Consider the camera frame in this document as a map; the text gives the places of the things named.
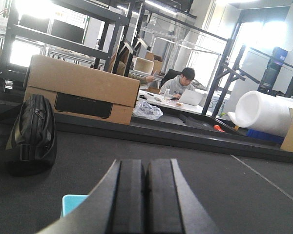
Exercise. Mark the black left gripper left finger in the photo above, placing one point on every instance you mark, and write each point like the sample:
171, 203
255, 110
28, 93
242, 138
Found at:
114, 206

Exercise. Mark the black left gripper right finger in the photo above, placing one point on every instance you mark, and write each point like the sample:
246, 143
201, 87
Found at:
172, 207

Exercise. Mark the light blue plastic bin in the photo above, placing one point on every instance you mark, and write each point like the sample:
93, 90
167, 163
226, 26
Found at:
70, 202

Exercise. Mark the black shoulder bag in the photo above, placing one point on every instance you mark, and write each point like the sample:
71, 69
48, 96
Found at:
32, 144

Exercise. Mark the dark grey conveyor belt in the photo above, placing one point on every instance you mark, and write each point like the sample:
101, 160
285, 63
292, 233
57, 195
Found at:
246, 185

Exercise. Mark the clear plastic bag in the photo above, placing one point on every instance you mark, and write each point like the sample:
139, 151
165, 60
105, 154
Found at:
144, 109

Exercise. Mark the white laptop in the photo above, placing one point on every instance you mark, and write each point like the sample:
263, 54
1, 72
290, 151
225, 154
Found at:
191, 97

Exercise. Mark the white work table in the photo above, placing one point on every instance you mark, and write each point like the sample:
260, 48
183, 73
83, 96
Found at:
158, 100

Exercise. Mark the large cardboard box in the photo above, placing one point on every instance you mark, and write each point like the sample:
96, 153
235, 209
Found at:
80, 91

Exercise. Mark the seated person in grey hoodie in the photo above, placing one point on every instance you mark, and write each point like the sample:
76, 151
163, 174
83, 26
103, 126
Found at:
179, 84

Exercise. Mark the white foam roll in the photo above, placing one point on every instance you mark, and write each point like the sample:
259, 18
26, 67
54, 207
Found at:
262, 112

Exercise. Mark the person in olive sleeve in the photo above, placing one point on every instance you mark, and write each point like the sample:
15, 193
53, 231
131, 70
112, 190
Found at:
143, 80

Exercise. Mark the black metal shelving rack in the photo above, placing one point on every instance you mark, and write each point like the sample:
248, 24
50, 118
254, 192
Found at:
71, 37

